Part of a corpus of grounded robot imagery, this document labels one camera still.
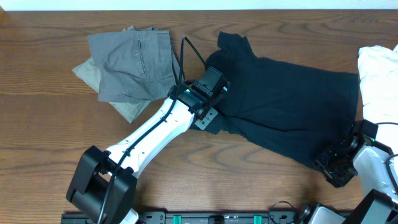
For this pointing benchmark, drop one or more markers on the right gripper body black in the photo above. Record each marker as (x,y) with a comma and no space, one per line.
(336,166)

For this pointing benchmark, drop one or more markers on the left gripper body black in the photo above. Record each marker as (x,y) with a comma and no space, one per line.
(208,116)

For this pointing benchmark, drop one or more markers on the dark teal t-shirt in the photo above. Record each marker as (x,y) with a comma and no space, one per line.
(293,110)

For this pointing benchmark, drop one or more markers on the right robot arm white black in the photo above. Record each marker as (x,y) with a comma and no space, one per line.
(360,154)

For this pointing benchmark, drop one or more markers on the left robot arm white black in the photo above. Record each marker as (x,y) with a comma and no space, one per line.
(104,184)

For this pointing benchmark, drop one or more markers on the beige folded garment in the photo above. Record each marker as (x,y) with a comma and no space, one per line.
(91,75)

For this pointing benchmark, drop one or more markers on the grey folded shorts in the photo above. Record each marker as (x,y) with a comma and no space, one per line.
(135,65)

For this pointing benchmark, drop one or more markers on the white crumpled garment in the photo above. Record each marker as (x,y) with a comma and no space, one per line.
(377,68)

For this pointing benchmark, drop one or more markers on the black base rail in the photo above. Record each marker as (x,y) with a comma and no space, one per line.
(280,212)

